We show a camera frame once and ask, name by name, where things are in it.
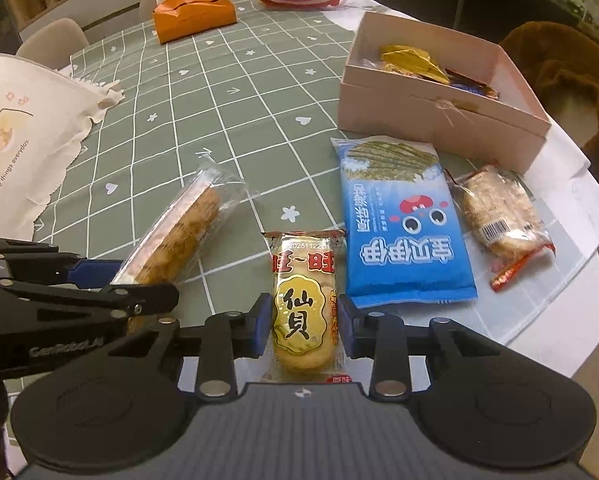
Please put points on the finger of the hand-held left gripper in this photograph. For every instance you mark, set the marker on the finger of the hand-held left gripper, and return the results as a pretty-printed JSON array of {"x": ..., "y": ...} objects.
[
  {"x": 96, "y": 271},
  {"x": 139, "y": 300}
]

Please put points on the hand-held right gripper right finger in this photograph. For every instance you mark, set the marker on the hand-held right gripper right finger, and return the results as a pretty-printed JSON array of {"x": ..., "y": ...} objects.
[{"x": 347, "y": 327}]

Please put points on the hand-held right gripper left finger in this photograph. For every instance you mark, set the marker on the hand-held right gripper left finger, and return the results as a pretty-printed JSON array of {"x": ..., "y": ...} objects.
[{"x": 260, "y": 327}]

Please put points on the yellow red rice cracker packet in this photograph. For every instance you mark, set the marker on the yellow red rice cracker packet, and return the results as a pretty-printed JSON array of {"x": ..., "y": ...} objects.
[{"x": 302, "y": 310}]

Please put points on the long bread stick packet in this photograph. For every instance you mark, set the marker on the long bread stick packet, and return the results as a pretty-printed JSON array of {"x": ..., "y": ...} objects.
[{"x": 189, "y": 230}]

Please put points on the blue seaweed snack packet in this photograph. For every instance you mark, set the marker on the blue seaweed snack packet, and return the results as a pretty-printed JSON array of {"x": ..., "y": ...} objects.
[{"x": 404, "y": 230}]

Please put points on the round rice cracker packet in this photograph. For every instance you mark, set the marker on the round rice cracker packet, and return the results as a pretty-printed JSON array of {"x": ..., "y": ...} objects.
[{"x": 499, "y": 210}]

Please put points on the pink cardboard box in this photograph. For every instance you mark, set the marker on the pink cardboard box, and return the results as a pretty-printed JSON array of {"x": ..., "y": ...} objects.
[{"x": 429, "y": 120}]

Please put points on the white printed cloth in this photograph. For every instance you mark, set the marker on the white printed cloth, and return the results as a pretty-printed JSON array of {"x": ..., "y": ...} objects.
[{"x": 24, "y": 135}]

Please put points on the green checked tablecloth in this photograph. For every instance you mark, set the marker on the green checked tablecloth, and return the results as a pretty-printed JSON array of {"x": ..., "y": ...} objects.
[{"x": 189, "y": 110}]

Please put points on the orange tissue box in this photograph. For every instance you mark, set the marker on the orange tissue box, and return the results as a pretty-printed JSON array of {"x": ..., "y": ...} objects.
[{"x": 194, "y": 17}]

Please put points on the clear packet brown cookie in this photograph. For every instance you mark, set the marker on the clear packet brown cookie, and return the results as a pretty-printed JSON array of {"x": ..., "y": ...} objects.
[{"x": 474, "y": 87}]

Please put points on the gold foil snack packet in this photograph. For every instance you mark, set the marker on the gold foil snack packet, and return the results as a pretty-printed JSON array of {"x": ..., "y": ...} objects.
[{"x": 414, "y": 62}]

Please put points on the brown plush toy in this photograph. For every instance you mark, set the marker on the brown plush toy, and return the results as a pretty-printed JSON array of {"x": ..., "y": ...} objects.
[{"x": 569, "y": 70}]

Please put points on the dark cabinet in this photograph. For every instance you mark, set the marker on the dark cabinet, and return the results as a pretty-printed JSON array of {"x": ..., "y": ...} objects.
[{"x": 529, "y": 0}]

